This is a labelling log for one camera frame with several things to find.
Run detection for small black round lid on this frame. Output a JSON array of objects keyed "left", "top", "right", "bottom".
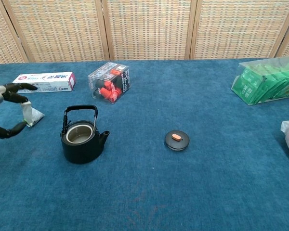
[{"left": 165, "top": 130, "right": 190, "bottom": 152}]

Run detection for blue carpet table cover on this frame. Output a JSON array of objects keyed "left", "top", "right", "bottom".
[{"left": 0, "top": 57, "right": 289, "bottom": 231}]

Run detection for white pink toothpaste box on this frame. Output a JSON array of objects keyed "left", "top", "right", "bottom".
[{"left": 12, "top": 71, "right": 76, "bottom": 94}]

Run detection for woven wooden folding screen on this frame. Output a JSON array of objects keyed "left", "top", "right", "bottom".
[{"left": 0, "top": 0, "right": 289, "bottom": 65}]

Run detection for black teapot with handle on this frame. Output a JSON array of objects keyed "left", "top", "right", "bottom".
[{"left": 60, "top": 104, "right": 111, "bottom": 165}]

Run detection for green packets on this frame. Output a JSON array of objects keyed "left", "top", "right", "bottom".
[{"left": 231, "top": 56, "right": 289, "bottom": 106}]

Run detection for clear box red black items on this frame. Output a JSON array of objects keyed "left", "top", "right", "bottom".
[{"left": 87, "top": 61, "right": 131, "bottom": 104}]

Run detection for tea bag with string tag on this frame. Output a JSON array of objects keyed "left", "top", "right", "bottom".
[{"left": 30, "top": 106, "right": 46, "bottom": 127}]

